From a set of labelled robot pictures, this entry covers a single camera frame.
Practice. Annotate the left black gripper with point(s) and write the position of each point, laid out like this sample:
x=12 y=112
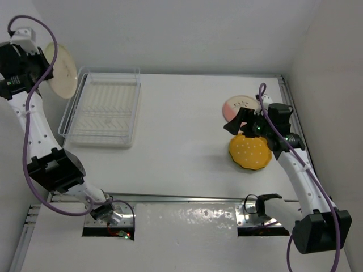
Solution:
x=39 y=58

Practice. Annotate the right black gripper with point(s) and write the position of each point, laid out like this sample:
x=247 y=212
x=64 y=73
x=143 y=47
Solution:
x=244 y=115

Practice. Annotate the white pink floral plate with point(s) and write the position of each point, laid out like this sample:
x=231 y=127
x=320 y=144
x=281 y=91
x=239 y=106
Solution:
x=232 y=105

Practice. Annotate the orange dotted plate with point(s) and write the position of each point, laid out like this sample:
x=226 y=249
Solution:
x=250 y=153

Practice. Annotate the cream round plate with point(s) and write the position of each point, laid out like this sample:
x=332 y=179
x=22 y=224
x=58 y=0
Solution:
x=65 y=80

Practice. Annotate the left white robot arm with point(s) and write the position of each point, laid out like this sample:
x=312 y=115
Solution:
x=44 y=160

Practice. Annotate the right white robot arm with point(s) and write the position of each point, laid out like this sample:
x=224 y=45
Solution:
x=318 y=226

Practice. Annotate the white foreground cover board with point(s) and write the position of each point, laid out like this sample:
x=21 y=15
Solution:
x=168 y=237

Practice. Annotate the small green circuit board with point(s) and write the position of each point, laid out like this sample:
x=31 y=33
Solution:
x=118 y=233

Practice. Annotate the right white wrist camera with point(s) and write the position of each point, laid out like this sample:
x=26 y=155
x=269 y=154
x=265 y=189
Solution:
x=265 y=100

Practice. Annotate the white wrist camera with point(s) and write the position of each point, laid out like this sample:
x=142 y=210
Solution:
x=25 y=38
x=265 y=100

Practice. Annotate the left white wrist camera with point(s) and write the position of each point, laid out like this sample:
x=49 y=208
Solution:
x=25 y=38

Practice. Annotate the white wire dish rack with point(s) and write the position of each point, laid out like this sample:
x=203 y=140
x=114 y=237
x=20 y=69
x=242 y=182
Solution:
x=103 y=112

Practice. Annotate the front aluminium frame rail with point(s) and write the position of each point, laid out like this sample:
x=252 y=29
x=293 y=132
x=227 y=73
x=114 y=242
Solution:
x=149 y=198

